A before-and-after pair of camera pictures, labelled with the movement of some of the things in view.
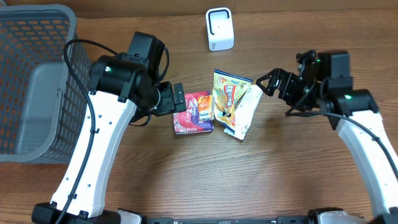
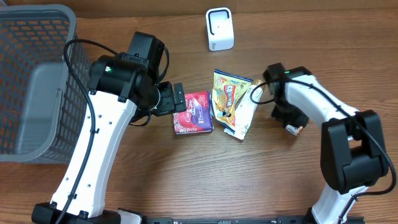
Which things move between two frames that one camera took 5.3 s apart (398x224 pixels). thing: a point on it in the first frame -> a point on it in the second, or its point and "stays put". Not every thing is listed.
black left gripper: (170, 105) stays put
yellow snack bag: (228, 90) stays put
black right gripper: (286, 78) -> (298, 121)
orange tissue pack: (205, 107) -> (294, 130)
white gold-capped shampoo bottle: (245, 111) stays put
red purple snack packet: (188, 121) stays put
